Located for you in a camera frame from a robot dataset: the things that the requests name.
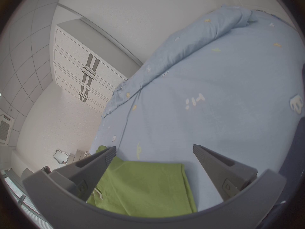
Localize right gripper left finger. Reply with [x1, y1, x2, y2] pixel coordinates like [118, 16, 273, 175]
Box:
[52, 146, 117, 202]

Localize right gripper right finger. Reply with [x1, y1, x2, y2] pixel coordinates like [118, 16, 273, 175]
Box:
[193, 145, 258, 202]

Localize green shorts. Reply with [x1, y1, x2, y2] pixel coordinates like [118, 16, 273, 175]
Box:
[86, 146, 198, 218]

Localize dark blue garment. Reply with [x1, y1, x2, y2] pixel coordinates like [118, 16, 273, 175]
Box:
[274, 62, 305, 214]

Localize bed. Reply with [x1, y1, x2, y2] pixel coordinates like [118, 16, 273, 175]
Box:
[88, 4, 305, 216]

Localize white framed mirror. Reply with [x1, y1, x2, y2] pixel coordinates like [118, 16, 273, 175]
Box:
[53, 149, 69, 164]

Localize window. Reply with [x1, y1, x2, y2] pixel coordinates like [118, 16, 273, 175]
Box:
[0, 168, 42, 224]

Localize white ceiling air conditioner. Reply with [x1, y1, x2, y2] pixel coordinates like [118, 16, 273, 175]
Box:
[0, 113, 16, 147]

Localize white wardrobe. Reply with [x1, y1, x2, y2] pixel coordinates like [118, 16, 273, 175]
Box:
[53, 18, 144, 113]

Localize pale blue quilt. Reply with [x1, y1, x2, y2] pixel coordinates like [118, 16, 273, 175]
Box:
[101, 5, 259, 119]

